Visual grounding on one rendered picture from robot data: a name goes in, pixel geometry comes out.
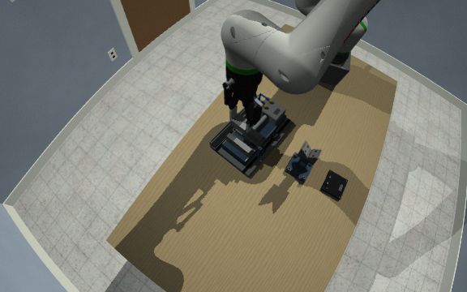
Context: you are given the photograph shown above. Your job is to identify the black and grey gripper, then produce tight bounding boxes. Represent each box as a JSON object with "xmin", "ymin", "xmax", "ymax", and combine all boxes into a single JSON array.
[{"xmin": 222, "ymin": 80, "xmax": 265, "ymax": 133}]

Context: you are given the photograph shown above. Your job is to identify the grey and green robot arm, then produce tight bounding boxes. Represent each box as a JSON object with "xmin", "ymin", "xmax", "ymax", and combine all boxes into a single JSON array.
[{"xmin": 221, "ymin": 0, "xmax": 380, "ymax": 94}]

